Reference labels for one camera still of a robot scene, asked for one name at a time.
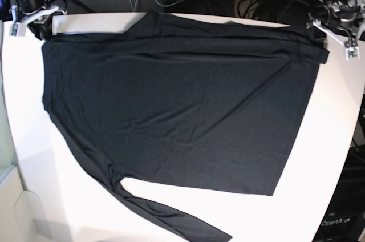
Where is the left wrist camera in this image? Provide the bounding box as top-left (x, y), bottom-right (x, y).
top-left (9, 22), bottom-right (27, 37)

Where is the black OpenArm case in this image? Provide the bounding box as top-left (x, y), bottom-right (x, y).
top-left (313, 145), bottom-right (364, 241)

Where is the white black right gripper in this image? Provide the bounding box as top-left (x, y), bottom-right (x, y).
top-left (13, 0), bottom-right (67, 23)

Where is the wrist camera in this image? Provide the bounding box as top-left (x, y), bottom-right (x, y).
top-left (9, 22), bottom-right (27, 37)
top-left (345, 46), bottom-right (360, 61)

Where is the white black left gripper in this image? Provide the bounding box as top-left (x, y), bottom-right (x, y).
top-left (306, 7), bottom-right (364, 44)

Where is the black long sleeve shirt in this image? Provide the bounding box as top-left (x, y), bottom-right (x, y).
top-left (42, 13), bottom-right (329, 241)

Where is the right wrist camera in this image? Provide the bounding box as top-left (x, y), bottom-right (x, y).
top-left (345, 46), bottom-right (360, 61)

